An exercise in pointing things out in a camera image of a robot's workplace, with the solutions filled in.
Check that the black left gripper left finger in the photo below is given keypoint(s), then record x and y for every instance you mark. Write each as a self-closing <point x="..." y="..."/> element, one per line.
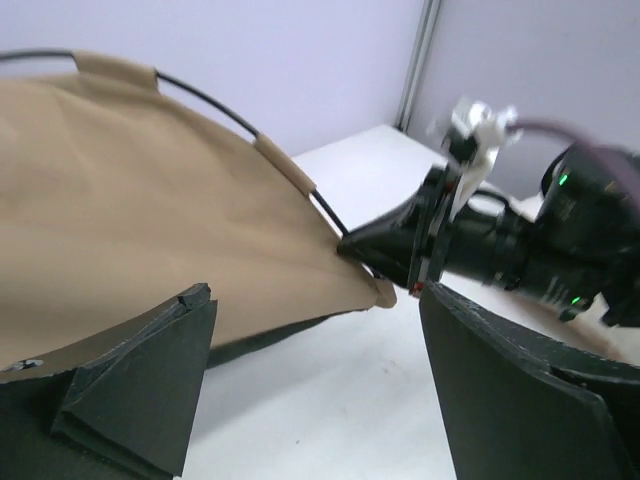
<point x="119" y="404"/>

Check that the beige fabric pet tent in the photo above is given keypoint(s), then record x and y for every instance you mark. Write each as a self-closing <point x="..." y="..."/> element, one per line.
<point x="116" y="197"/>

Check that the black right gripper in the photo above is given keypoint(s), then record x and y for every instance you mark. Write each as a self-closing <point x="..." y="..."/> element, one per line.
<point x="408" y="244"/>

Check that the black tent pole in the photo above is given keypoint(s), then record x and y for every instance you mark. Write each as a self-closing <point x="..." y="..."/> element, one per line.
<point x="42" y="53"/>

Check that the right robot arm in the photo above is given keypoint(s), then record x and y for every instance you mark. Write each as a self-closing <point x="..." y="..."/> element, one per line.
<point x="583" y="243"/>

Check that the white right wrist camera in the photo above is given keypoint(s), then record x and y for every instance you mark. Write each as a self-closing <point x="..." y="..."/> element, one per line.
<point x="471" y="135"/>

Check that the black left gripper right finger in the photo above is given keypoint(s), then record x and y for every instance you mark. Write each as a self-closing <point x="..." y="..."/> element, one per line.
<point x="517" y="404"/>

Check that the aluminium frame post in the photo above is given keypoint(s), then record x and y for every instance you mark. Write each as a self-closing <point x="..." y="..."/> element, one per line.
<point x="420" y="51"/>

